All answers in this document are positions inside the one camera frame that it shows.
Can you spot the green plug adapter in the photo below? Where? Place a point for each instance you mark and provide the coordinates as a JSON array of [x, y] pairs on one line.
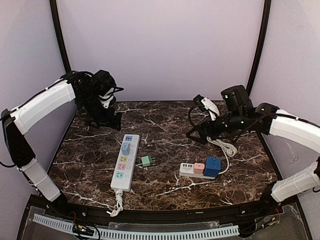
[[147, 161]]

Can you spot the long white colourful power strip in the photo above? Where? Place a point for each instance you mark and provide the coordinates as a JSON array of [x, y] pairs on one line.
[[125, 165]]

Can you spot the blue cube socket adapter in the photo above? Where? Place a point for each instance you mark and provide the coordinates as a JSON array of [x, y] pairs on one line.
[[212, 167]]

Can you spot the white slotted cable duct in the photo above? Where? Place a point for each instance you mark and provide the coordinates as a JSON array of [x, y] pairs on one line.
[[65, 226]]

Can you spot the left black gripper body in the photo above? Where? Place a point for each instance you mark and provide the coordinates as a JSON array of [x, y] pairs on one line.
[[105, 120]]

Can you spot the pink plug adapter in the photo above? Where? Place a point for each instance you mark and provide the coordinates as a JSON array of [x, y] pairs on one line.
[[198, 168]]

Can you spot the black front table rail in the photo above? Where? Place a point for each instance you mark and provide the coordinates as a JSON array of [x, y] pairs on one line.
[[238, 214]]

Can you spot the white coiled cable small strip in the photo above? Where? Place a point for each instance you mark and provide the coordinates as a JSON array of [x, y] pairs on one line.
[[228, 149]]

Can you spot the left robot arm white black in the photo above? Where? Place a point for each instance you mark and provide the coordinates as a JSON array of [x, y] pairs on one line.
[[95, 92]]

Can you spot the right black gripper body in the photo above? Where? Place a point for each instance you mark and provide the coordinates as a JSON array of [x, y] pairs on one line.
[[206, 128]]

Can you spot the left black frame post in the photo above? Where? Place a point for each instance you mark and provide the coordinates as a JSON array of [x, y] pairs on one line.
[[59, 35]]

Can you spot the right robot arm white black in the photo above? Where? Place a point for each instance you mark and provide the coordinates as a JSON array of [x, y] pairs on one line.
[[267, 119]]

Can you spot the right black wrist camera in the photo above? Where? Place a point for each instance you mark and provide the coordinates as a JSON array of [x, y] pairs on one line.
[[237, 99]]

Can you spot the small white power strip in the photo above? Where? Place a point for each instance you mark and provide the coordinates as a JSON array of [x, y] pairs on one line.
[[186, 170]]

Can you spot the light blue plug adapter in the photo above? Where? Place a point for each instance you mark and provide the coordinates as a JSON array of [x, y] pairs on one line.
[[125, 148]]

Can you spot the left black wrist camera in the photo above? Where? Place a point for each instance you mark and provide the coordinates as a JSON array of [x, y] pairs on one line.
[[105, 82]]

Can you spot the white cable long strip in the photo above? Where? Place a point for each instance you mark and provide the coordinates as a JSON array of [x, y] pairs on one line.
[[119, 203]]

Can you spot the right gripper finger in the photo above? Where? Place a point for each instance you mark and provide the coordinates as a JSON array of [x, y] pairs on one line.
[[196, 129], [201, 139]]

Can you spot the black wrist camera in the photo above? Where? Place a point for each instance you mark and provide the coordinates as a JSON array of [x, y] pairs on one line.
[[105, 82], [237, 99]]

